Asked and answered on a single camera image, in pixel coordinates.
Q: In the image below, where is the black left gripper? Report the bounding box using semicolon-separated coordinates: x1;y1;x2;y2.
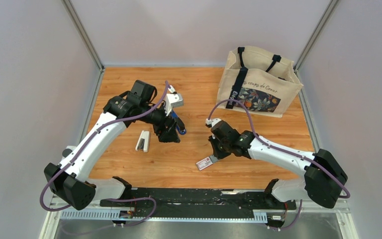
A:
139;102;181;143

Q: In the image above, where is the blue stapler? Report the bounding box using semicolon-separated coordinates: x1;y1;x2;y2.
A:
171;111;187;135

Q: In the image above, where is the red white staple box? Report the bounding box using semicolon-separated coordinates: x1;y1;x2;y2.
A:
196;155;219;171

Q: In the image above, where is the white stapler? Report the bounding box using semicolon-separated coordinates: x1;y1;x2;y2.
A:
135;130;150;153

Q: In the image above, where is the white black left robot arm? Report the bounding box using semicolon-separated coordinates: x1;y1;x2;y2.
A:
40;80;184;212

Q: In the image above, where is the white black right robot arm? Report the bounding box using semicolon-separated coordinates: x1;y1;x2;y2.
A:
205;119;350;209

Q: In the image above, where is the beige floral tote bag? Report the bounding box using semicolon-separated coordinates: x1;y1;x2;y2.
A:
216;46;303;118

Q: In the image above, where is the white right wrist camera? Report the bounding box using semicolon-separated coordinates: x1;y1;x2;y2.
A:
205;118;222;128

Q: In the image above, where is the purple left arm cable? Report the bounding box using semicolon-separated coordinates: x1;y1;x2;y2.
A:
39;80;177;228

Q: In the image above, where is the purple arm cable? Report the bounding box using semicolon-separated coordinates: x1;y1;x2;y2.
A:
206;98;351;231
39;80;177;228

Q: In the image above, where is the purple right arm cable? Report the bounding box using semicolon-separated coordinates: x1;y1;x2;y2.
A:
206;98;351;231

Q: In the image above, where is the aluminium frame rail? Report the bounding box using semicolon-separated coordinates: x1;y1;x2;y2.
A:
40;188;358;239

